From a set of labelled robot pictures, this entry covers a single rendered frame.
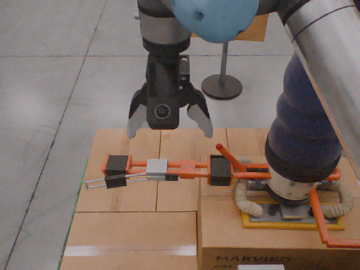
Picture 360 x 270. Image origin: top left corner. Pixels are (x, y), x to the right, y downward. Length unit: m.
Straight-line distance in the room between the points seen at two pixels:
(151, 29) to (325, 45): 0.22
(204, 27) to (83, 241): 1.42
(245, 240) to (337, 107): 0.83
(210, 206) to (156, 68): 0.80
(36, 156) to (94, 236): 1.35
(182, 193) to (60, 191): 1.11
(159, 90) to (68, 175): 2.21
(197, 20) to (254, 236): 0.93
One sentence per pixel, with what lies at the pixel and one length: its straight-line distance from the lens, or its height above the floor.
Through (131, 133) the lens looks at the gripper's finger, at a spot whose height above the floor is 1.55.
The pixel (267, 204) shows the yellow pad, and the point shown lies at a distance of 1.23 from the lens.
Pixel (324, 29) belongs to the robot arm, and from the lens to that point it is 0.40.
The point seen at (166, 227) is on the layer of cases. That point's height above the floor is 0.54.
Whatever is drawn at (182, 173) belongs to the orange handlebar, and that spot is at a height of 1.09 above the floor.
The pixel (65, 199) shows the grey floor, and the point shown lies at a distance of 2.52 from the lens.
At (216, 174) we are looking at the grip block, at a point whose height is 1.09.
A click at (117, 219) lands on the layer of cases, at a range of 1.69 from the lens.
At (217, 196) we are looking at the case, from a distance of 1.25.
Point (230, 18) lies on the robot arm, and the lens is 0.35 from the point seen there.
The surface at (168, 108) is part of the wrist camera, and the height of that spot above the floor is 1.66.
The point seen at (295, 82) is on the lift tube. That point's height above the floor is 1.47.
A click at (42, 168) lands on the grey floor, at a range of 2.77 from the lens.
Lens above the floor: 1.96
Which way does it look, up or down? 45 degrees down
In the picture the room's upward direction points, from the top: straight up
